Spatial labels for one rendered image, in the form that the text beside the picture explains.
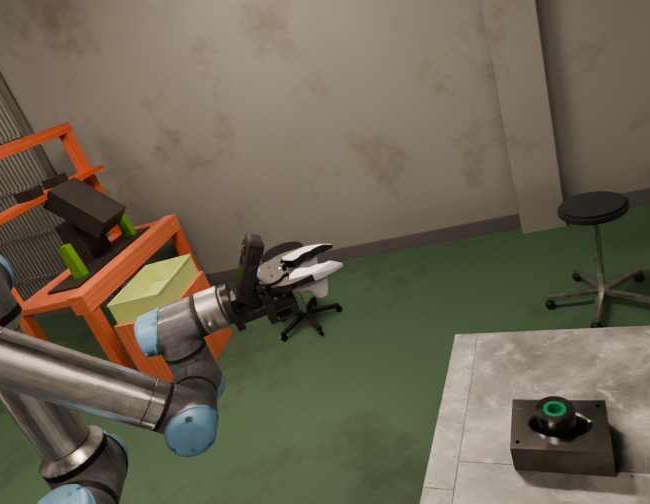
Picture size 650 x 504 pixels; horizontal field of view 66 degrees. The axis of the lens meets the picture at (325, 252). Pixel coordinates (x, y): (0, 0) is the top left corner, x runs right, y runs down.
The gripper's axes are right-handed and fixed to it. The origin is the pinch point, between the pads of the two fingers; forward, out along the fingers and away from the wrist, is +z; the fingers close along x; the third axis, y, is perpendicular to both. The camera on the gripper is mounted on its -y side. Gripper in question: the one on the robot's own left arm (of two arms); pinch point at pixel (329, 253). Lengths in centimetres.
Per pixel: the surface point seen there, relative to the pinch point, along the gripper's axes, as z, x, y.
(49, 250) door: -228, -424, 133
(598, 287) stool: 145, -116, 152
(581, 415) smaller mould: 41, 9, 58
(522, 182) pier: 168, -222, 136
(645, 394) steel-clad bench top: 61, 5, 65
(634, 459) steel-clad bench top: 46, 19, 63
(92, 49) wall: -93, -385, -25
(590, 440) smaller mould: 38, 15, 57
